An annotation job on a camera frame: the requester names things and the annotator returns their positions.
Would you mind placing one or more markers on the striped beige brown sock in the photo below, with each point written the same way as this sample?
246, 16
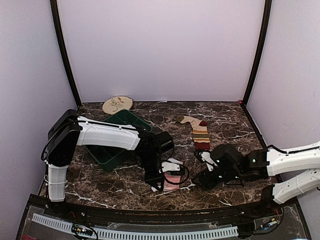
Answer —
200, 134

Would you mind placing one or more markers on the small green circuit board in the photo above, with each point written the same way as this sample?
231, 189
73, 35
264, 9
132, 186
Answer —
81, 230

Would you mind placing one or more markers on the black left frame post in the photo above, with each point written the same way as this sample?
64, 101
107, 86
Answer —
63, 51

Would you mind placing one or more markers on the black right frame post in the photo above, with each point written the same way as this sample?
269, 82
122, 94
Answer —
259, 51

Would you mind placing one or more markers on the round embroidered plate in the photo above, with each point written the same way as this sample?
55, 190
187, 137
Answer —
117, 103

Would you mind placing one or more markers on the pink sock with green patches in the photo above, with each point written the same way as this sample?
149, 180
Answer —
172, 177

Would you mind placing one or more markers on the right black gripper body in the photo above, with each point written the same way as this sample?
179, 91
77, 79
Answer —
232, 174

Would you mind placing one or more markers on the black frame post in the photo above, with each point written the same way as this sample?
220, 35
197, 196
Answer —
63, 51
259, 51

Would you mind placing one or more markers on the green plastic divider tray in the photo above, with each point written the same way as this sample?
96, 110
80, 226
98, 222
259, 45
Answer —
111, 142

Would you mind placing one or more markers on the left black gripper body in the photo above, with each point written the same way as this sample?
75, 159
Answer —
146, 161

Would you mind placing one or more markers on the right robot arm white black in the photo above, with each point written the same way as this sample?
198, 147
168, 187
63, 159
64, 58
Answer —
271, 161

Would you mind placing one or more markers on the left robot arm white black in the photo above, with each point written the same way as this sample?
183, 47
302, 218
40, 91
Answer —
72, 130

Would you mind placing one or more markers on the black front table rail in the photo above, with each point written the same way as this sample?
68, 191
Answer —
244, 214

